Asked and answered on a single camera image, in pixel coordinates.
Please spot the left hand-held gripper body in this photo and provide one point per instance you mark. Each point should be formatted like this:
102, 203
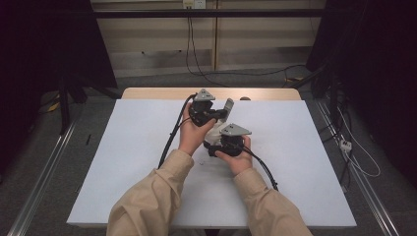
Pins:
201, 111

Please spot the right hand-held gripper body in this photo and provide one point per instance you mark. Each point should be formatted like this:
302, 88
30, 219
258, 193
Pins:
231, 141

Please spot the person's right hand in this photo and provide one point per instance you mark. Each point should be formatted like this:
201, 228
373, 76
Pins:
239, 160

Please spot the person's left hand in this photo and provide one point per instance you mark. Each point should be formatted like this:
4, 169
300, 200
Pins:
193, 136

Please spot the black horizontal bar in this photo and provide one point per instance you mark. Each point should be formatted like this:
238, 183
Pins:
209, 13

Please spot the black metal stand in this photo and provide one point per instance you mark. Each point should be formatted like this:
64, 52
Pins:
324, 85
67, 98

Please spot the white power strip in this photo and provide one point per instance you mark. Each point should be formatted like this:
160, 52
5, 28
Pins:
345, 144

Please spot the black curtain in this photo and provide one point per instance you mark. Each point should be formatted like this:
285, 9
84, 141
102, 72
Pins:
373, 59
46, 49

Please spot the white wall outlet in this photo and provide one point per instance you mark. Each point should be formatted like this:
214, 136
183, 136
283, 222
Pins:
194, 3

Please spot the aluminium floor rail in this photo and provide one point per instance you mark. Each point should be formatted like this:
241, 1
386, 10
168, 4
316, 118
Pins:
364, 183
42, 183

